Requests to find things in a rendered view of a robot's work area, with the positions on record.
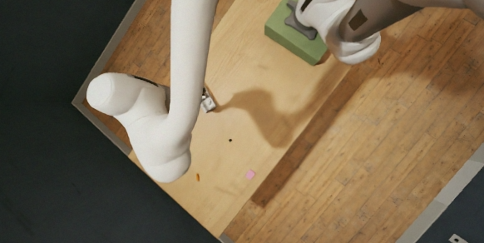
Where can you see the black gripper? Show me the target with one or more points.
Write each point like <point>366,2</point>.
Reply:
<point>205,93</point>

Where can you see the pink flat block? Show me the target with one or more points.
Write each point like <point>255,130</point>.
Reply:
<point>250,174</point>

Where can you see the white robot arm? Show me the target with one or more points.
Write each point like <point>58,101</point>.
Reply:
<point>162,145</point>

